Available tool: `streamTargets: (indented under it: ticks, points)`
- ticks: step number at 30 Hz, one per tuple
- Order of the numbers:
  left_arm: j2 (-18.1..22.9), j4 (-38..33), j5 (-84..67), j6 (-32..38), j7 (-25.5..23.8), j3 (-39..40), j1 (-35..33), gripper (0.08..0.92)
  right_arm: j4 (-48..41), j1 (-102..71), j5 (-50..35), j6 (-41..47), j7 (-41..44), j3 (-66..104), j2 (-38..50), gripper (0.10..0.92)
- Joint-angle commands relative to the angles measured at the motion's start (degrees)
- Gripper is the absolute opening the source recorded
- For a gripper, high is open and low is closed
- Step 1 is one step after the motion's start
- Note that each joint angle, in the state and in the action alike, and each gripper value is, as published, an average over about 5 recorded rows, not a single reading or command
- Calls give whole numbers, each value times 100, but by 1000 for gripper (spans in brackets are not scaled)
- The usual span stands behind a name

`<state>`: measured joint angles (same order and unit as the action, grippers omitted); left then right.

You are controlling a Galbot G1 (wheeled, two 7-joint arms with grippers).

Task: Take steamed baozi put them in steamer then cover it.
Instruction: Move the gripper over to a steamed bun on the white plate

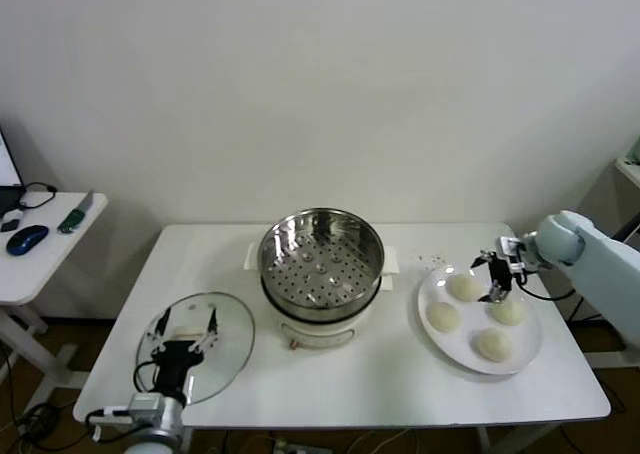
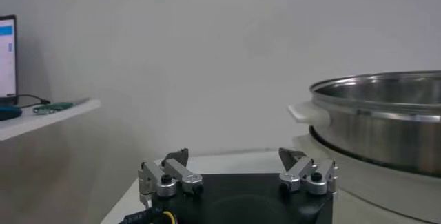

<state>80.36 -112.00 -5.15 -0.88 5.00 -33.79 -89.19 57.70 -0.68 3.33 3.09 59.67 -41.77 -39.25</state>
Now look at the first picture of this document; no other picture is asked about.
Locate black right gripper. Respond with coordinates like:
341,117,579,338
472,251,516,305

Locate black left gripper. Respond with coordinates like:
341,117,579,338
144,307,221,400

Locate white steamed baozi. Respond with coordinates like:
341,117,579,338
447,274,485,304
427,302,460,333
472,327,515,363
487,297,527,327

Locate round glass pot lid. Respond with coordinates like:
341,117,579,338
134,291,256,406

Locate perforated steel steamer basket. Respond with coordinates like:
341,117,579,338
258,206,386,323

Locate round white plate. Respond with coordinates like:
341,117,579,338
417,263,545,376

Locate white electric cooking pot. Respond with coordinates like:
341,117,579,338
243,242,401,351

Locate white side table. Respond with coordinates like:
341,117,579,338
0,191,109,410

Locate white power strip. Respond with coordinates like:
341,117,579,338
272,436,326,454

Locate white shelf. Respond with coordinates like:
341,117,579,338
614,156,640,190

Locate blue black computer mouse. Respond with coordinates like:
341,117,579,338
5,224,50,256

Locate black laptop computer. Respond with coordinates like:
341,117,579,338
0,123,26,215

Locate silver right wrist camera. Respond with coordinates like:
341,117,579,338
495,236,524,263

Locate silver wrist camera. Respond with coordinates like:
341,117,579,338
495,236,524,263
128,392,164,418

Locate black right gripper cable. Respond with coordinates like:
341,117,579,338
514,268,579,301

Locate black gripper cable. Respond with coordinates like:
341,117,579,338
132,361,161,395
514,268,579,301

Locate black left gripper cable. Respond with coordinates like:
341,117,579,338
132,361,161,395

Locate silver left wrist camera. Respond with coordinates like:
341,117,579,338
128,392,164,418

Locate white left camera plug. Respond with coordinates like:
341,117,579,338
84,406,134,443

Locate green handled knife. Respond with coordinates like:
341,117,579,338
56,188,95,236

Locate tangled black floor cables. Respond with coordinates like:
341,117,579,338
0,343,76,450

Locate looped black cord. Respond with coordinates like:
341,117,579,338
18,181,57,210

